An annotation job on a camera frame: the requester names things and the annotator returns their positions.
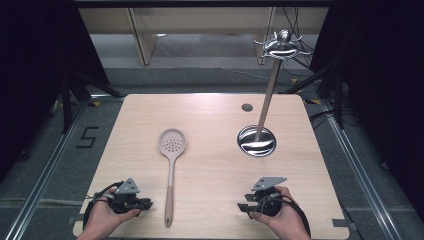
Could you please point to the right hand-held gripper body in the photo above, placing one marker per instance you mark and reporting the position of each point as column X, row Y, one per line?
column 268, row 183

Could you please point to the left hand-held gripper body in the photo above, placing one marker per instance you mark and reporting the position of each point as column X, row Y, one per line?
column 128, row 188

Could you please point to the beige slotted spoon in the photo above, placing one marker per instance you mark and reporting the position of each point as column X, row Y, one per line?
column 170, row 160

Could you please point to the metal utensil rack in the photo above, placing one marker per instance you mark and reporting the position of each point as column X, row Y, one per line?
column 263, row 116

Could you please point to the person's left hand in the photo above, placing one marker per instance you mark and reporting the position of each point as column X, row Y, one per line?
column 103, row 216

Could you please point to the person's right hand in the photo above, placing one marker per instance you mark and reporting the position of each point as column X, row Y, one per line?
column 286, row 220

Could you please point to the black tripod stand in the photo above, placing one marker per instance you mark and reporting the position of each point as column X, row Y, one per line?
column 338, row 96
column 68, row 100

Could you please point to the dark curtain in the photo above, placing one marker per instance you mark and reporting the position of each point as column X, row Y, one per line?
column 33, row 66
column 383, row 83

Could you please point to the wooden furniture leg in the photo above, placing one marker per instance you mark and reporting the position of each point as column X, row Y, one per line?
column 265, row 23
column 143, row 36

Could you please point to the beige furniture panel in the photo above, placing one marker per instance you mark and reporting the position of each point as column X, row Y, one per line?
column 200, row 20

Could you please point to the grey table corner bracket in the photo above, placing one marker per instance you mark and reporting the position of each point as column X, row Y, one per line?
column 343, row 223

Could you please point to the aluminium floor rail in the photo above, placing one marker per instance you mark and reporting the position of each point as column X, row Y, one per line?
column 43, row 176
column 360, row 170

